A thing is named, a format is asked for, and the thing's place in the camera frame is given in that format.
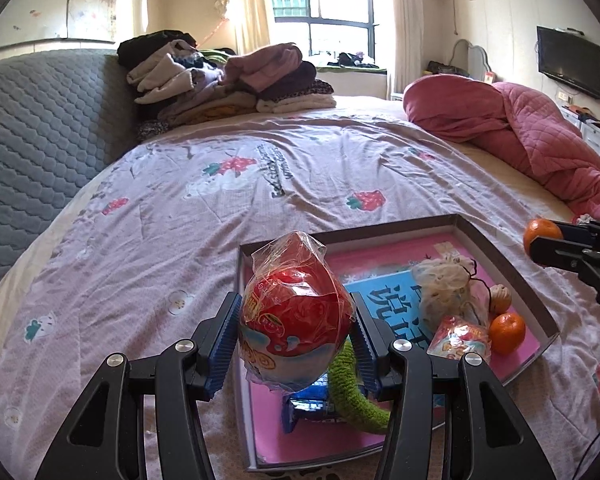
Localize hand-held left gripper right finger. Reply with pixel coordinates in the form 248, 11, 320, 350
350, 291, 556, 480

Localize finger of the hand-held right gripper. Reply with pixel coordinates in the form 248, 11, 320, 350
530, 236, 600, 274
555, 219, 600, 251

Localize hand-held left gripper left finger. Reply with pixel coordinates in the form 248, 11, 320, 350
35, 292, 243, 480

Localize orange mandarin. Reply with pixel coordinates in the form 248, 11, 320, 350
523, 217, 565, 257
489, 312, 527, 356

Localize green fuzzy ring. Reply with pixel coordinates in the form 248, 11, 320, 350
326, 340, 393, 435

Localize shallow grey cardboard box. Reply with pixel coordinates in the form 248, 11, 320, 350
235, 213, 561, 476

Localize walnut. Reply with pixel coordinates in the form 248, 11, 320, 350
489, 284, 512, 315

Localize blue snack packet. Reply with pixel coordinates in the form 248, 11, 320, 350
280, 382, 341, 435

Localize large red blue toy egg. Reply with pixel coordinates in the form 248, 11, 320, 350
238, 231, 356, 393

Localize small red toy egg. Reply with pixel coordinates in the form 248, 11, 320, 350
426, 315, 493, 363

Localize beige drawstring pouch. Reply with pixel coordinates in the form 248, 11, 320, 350
411, 255, 491, 333

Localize pink and blue book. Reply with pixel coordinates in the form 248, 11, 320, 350
247, 230, 543, 463

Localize white cabinet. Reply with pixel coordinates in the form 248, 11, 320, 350
560, 102, 600, 161

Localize pink quilt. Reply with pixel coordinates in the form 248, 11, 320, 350
402, 75, 600, 223

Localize strawberry print bedsheet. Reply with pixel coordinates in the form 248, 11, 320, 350
0, 110, 600, 480

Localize flat screen television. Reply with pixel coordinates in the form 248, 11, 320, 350
536, 25, 600, 102

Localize cream curtain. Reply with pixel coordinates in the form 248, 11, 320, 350
222, 0, 276, 56
387, 0, 428, 101

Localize grey quilted headboard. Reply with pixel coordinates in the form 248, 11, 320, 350
0, 50, 146, 311

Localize pile of folded clothes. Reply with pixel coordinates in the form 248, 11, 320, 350
117, 31, 338, 143

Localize green sill cushion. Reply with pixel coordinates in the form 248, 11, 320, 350
315, 64, 388, 76

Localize dark clothes on sill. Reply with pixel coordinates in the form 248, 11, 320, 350
337, 51, 381, 67

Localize window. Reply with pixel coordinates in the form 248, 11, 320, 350
267, 0, 396, 73

